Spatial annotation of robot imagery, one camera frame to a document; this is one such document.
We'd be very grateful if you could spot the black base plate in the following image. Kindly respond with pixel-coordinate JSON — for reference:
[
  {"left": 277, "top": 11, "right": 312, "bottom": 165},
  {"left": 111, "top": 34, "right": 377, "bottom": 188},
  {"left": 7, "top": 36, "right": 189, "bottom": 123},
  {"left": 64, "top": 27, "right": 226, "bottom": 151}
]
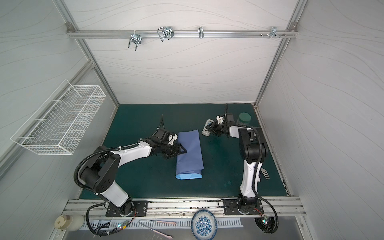
[
  {"left": 106, "top": 201, "right": 148, "bottom": 218},
  {"left": 223, "top": 198, "right": 264, "bottom": 216}
]

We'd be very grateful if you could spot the left metal hook clamp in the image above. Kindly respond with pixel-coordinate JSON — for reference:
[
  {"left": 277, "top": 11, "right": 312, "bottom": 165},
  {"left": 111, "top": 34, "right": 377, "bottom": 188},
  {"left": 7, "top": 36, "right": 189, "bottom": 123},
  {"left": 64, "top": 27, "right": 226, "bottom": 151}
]
[{"left": 128, "top": 32, "right": 142, "bottom": 51}]

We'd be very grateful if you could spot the white round container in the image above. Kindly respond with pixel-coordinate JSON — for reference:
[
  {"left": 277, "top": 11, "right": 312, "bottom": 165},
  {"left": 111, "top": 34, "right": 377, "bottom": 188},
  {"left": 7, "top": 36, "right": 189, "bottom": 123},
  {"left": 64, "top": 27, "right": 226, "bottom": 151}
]
[{"left": 54, "top": 215, "right": 85, "bottom": 232}]

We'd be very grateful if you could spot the white wire basket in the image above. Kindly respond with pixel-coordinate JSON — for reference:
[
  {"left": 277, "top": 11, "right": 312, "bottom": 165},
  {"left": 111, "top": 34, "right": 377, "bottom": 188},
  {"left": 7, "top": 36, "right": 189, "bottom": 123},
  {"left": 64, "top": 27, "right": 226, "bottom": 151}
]
[{"left": 11, "top": 80, "right": 106, "bottom": 156}]

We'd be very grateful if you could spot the black round fan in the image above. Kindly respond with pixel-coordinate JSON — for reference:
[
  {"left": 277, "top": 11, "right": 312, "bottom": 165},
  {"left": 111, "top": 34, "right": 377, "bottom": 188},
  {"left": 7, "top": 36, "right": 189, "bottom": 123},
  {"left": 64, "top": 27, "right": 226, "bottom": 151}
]
[{"left": 255, "top": 216, "right": 279, "bottom": 234}]

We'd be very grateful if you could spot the aluminium top cross rail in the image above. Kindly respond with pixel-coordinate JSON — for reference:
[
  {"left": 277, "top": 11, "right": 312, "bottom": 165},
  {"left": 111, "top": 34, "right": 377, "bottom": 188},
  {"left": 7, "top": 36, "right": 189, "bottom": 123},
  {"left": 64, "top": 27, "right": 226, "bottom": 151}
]
[{"left": 67, "top": 29, "right": 299, "bottom": 39}]

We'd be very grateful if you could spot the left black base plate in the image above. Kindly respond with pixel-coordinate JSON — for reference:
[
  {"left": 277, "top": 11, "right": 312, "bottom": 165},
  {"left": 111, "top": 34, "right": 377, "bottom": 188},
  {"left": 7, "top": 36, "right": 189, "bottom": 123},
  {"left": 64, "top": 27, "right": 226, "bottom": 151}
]
[{"left": 106, "top": 201, "right": 148, "bottom": 218}]

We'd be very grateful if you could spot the right metal bracket clamp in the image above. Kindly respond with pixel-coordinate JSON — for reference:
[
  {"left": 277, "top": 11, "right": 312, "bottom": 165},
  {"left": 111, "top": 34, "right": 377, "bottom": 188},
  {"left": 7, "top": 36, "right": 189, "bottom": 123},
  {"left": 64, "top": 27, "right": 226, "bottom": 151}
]
[{"left": 260, "top": 27, "right": 286, "bottom": 39}]

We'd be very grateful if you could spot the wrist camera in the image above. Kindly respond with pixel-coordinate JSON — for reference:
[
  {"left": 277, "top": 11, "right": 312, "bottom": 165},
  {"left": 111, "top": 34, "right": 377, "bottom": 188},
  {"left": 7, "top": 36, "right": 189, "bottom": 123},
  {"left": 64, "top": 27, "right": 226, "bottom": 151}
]
[
  {"left": 216, "top": 116, "right": 224, "bottom": 126},
  {"left": 168, "top": 134, "right": 178, "bottom": 145}
]

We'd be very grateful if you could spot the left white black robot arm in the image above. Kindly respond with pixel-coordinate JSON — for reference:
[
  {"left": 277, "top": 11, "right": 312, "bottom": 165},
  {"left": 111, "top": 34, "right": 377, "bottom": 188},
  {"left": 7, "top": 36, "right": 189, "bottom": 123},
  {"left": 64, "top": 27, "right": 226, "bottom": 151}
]
[{"left": 74, "top": 118, "right": 187, "bottom": 216}]

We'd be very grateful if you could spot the small metal ring clamp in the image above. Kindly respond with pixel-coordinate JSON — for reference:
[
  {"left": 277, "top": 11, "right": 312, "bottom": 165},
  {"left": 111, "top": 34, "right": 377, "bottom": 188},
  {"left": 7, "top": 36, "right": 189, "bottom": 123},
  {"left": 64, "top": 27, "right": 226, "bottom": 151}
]
[{"left": 198, "top": 27, "right": 204, "bottom": 39}]

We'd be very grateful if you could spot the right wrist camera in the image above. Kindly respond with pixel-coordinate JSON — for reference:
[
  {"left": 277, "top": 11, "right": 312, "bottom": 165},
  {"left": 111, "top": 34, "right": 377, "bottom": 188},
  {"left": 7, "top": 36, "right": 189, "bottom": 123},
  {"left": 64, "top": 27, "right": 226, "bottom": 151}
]
[{"left": 216, "top": 116, "right": 224, "bottom": 126}]

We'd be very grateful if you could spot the blue white patterned plate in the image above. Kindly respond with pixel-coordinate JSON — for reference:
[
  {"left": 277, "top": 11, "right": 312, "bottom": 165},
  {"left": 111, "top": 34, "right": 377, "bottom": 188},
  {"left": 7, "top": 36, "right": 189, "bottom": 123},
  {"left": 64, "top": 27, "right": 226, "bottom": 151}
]
[{"left": 191, "top": 209, "right": 218, "bottom": 240}]

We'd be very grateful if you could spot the metal hook clamp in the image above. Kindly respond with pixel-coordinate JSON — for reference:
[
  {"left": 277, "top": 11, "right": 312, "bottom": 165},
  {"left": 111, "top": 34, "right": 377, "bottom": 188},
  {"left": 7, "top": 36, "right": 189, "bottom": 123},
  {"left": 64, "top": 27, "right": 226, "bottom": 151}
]
[
  {"left": 128, "top": 32, "right": 142, "bottom": 51},
  {"left": 157, "top": 27, "right": 175, "bottom": 42}
]

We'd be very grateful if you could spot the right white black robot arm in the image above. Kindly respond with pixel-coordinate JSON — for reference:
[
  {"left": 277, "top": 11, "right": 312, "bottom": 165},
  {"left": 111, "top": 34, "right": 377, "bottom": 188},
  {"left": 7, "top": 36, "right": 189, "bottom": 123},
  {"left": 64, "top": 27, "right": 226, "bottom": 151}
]
[{"left": 203, "top": 104, "right": 269, "bottom": 215}]

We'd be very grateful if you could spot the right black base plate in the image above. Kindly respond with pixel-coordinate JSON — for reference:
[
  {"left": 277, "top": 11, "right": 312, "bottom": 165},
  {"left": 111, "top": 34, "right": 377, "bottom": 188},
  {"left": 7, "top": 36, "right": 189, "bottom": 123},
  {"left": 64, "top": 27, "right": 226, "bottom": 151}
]
[{"left": 223, "top": 198, "right": 264, "bottom": 216}]

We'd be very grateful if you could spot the green lid clear jar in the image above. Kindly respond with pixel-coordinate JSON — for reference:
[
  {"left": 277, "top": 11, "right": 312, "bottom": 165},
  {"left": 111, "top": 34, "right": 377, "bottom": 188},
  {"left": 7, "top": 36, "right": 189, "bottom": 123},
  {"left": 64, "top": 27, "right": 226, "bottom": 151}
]
[{"left": 237, "top": 112, "right": 252, "bottom": 126}]

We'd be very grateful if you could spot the green table mat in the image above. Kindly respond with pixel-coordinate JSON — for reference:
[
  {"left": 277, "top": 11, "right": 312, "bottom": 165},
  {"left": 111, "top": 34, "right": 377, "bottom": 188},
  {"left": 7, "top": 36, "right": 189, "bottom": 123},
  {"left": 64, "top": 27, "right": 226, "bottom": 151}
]
[{"left": 78, "top": 103, "right": 289, "bottom": 199}]

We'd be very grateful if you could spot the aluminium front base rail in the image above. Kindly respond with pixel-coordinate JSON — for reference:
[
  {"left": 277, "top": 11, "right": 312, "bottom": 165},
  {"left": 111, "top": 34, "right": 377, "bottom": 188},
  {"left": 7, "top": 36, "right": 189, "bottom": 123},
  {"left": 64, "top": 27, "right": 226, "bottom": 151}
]
[{"left": 63, "top": 197, "right": 307, "bottom": 219}]

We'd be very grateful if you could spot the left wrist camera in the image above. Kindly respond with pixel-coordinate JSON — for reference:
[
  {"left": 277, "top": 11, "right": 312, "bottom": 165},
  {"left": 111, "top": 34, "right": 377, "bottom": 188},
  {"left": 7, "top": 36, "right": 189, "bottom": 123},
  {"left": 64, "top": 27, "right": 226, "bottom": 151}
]
[{"left": 168, "top": 134, "right": 178, "bottom": 145}]

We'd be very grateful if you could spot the light blue wrapping paper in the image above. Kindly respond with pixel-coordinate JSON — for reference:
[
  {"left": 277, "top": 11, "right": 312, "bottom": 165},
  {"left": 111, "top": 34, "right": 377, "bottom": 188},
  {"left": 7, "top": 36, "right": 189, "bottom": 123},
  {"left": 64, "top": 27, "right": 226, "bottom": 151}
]
[{"left": 176, "top": 130, "right": 204, "bottom": 180}]

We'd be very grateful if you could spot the middle metal hook clamp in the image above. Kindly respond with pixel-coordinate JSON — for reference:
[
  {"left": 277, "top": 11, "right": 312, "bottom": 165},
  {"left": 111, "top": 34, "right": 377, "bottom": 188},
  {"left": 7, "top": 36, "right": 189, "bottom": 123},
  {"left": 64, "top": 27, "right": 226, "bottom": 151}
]
[{"left": 157, "top": 27, "right": 175, "bottom": 42}]

